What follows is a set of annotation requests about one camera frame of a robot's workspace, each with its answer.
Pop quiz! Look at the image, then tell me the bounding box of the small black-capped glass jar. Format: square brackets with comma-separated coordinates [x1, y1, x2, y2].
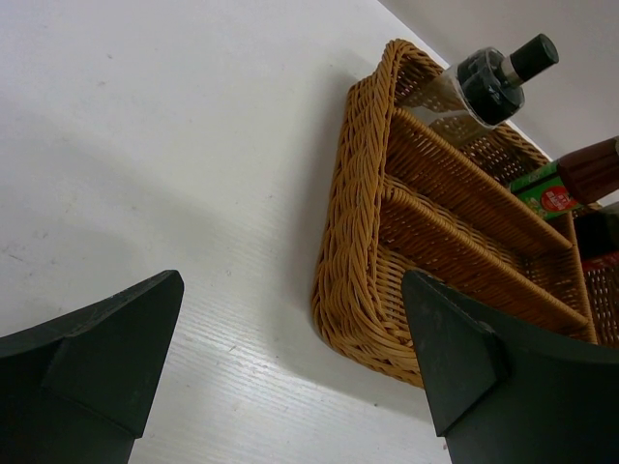
[399, 34, 559, 148]

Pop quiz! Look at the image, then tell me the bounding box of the brown wicker divided tray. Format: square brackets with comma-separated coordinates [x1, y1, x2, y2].
[311, 40, 618, 386]

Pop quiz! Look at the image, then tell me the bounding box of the red sauce bottle green label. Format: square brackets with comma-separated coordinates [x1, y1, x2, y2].
[508, 137, 618, 220]

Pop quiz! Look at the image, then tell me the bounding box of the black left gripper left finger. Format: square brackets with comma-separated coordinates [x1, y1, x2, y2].
[1, 270, 184, 463]

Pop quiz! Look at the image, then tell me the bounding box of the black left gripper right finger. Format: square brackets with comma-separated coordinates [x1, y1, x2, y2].
[401, 271, 618, 463]

